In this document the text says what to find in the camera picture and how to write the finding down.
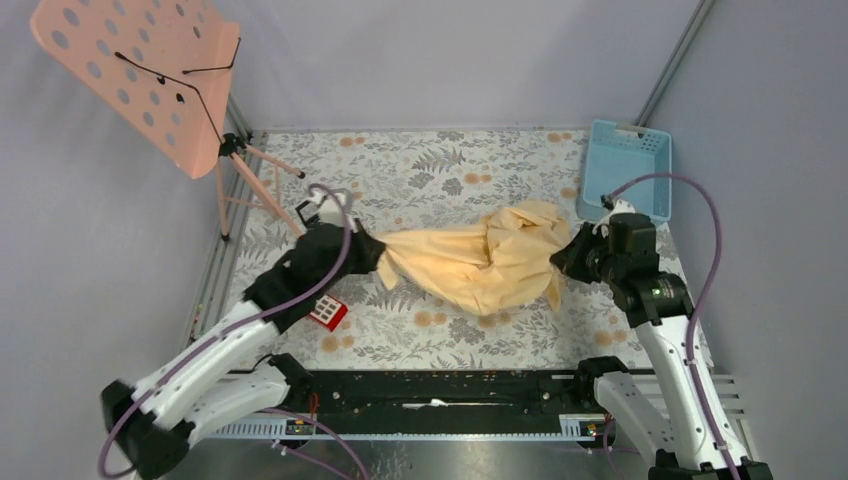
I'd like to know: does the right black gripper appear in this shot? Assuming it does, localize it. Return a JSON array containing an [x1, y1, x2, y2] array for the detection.
[[550, 221, 624, 286]]

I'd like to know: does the yellow shirt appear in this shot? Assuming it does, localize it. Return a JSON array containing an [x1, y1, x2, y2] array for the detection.
[[375, 200, 571, 316]]

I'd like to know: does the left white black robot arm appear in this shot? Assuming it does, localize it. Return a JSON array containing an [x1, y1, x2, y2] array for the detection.
[[101, 223, 385, 479]]

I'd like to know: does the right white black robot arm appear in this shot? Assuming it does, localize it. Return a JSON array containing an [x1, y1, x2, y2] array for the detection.
[[550, 213, 773, 479]]

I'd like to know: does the black open brooch case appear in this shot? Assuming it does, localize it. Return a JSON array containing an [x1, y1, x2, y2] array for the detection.
[[295, 200, 320, 229]]

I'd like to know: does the red box with white squares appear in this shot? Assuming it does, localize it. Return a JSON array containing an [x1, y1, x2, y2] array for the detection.
[[308, 295, 349, 332]]

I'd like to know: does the light blue plastic basket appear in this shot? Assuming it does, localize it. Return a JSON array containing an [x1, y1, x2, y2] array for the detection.
[[576, 120, 672, 225]]

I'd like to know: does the floral patterned table mat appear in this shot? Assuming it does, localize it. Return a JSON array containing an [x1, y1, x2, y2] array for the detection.
[[239, 130, 649, 370]]

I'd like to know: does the pink perforated music stand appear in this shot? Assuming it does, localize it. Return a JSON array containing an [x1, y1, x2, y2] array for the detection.
[[29, 0, 304, 240]]

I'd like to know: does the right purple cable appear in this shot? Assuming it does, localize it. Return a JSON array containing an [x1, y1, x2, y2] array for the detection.
[[600, 172, 743, 480]]

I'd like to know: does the purple cable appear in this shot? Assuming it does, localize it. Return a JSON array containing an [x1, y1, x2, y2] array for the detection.
[[97, 183, 359, 480], [600, 172, 743, 480]]

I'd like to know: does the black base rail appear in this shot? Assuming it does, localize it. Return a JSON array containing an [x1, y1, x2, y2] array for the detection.
[[278, 370, 602, 414]]

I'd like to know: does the grey slotted cable duct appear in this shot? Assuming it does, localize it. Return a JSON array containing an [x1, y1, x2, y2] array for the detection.
[[207, 415, 601, 442]]

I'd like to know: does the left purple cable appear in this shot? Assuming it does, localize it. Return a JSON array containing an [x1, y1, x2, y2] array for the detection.
[[97, 183, 359, 480]]

